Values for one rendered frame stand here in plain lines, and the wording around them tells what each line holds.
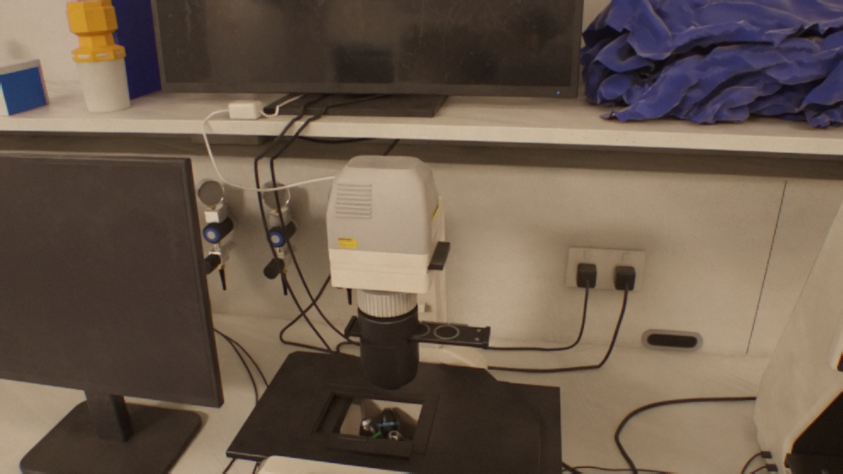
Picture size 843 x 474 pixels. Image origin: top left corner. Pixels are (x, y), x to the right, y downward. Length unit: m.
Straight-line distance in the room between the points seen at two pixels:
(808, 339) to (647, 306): 0.40
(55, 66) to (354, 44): 0.84
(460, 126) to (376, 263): 0.34
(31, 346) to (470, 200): 0.77
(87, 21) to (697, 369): 1.26
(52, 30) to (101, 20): 0.48
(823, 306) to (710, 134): 0.27
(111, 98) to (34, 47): 0.53
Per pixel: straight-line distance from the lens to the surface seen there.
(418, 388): 0.86
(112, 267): 0.89
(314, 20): 1.06
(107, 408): 1.15
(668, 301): 1.31
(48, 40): 1.67
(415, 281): 0.63
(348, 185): 0.62
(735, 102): 0.98
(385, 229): 0.62
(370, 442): 0.77
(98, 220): 0.88
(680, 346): 1.37
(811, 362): 0.99
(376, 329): 0.68
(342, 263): 0.65
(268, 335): 1.39
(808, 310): 1.00
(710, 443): 1.17
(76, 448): 1.21
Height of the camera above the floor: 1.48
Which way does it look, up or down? 24 degrees down
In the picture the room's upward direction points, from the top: 1 degrees counter-clockwise
